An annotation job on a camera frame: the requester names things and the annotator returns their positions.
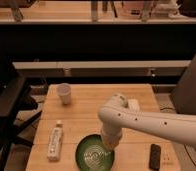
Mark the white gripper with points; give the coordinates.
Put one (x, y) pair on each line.
(110, 142)

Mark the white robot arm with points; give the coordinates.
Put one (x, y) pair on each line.
(115, 115)

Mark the green ceramic bowl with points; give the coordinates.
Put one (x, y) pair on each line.
(91, 155)

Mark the white rectangular box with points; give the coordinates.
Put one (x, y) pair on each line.
(133, 105)

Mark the black remote control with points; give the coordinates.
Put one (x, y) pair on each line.
(155, 156)

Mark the clear plastic bottle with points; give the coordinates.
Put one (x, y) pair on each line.
(55, 141)

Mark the white paper cup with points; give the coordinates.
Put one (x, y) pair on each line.
(64, 92)

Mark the long wooden background bench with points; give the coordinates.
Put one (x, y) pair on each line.
(103, 68)

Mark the dark chair back right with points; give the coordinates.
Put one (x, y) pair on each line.
(184, 94)

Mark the black office chair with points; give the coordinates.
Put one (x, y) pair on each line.
(14, 96)

